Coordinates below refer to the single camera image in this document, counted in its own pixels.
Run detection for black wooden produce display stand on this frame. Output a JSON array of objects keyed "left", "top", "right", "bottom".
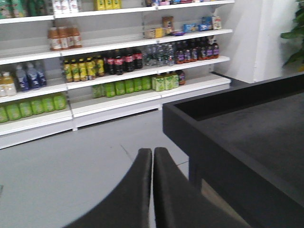
[{"left": 163, "top": 75, "right": 304, "bottom": 228}]

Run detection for cola bottle row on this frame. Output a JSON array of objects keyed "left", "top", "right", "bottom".
[{"left": 104, "top": 47, "right": 143, "bottom": 75}]

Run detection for green potted plant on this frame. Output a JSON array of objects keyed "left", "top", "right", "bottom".
[{"left": 280, "top": 0, "right": 304, "bottom": 66}]

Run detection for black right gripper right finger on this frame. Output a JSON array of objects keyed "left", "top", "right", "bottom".
[{"left": 153, "top": 147, "right": 249, "bottom": 228}]

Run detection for white store shelving unit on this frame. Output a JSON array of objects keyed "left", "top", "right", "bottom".
[{"left": 0, "top": 0, "right": 232, "bottom": 148}]

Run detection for green drink package row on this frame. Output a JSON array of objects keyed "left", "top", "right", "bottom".
[{"left": 92, "top": 70, "right": 186, "bottom": 98}]

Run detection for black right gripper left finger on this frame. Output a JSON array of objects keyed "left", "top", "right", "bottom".
[{"left": 66, "top": 148, "right": 152, "bottom": 228}]

